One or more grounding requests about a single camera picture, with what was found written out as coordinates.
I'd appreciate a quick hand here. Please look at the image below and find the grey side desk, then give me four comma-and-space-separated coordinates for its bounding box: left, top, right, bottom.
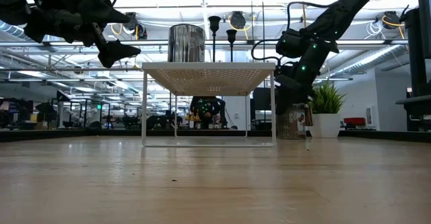
395, 95, 431, 133

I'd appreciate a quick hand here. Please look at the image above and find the green plant in white pot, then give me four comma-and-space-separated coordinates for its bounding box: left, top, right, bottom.
304, 81, 347, 139

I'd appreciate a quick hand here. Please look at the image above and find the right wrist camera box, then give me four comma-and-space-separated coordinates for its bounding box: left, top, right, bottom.
275, 28, 304, 59

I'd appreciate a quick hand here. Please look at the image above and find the black ceiling cable reel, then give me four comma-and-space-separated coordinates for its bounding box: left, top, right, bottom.
380, 10, 406, 40
121, 11, 148, 40
228, 11, 253, 40

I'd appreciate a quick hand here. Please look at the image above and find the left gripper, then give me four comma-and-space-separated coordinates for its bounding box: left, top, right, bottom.
23, 0, 142, 69

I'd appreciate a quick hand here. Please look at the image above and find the black computer monitor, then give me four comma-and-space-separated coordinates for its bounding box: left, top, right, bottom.
403, 0, 431, 99

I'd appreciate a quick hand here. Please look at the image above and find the black background screen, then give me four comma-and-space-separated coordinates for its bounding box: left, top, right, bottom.
252, 87, 277, 112

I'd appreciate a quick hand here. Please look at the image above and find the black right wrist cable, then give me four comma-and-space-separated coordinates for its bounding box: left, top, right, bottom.
251, 1, 333, 63

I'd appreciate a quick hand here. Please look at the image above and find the silver ventilation duct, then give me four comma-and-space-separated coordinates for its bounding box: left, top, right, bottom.
336, 44, 409, 80

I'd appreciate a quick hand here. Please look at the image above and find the black candlestick holder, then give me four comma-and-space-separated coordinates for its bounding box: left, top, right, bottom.
208, 15, 222, 63
226, 28, 238, 63

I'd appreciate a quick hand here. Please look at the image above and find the black hanging cable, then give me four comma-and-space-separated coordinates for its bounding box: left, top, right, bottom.
261, 0, 267, 63

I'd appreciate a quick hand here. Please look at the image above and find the black aluminium table frame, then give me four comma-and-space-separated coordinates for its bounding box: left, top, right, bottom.
0, 128, 431, 143

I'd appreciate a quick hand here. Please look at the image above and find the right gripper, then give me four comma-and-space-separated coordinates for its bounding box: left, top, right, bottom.
274, 40, 339, 116

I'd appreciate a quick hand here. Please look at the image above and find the white perforated metal shelf riser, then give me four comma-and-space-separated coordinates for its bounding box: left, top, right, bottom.
141, 61, 277, 148

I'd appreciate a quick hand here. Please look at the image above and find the red storage box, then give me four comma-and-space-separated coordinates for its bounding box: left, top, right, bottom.
346, 117, 367, 128

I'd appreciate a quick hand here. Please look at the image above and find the silver glass candle jar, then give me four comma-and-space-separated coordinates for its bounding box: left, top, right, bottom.
275, 102, 312, 140
167, 24, 206, 63

